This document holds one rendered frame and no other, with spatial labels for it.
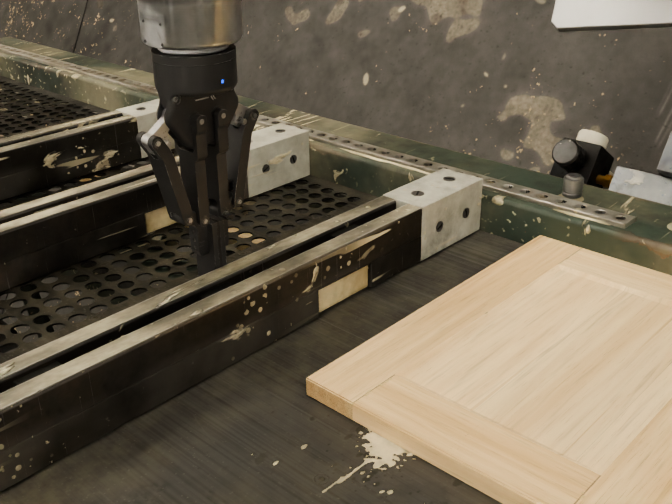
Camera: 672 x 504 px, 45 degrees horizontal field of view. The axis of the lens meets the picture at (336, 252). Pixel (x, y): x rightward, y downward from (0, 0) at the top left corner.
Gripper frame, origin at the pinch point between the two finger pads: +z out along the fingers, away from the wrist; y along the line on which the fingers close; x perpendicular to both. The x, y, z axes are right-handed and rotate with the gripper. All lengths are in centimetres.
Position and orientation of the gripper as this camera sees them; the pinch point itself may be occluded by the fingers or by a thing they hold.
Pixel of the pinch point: (210, 249)
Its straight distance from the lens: 82.5
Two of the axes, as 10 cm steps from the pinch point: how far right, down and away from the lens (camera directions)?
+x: 7.3, 2.9, -6.1
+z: 0.1, 9.0, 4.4
